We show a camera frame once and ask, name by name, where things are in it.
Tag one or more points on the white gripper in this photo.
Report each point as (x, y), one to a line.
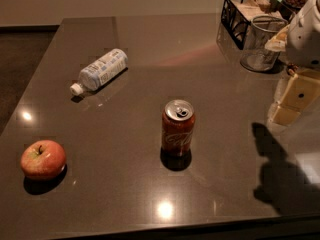
(305, 42)

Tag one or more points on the red coke can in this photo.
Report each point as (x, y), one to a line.
(178, 120)

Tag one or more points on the red apple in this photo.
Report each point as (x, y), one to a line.
(43, 160)

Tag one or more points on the clear glass cup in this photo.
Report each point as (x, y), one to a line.
(255, 56)

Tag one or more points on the clear plastic water bottle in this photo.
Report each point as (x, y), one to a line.
(100, 72)

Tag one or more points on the black wire basket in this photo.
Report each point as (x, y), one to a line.
(236, 17)

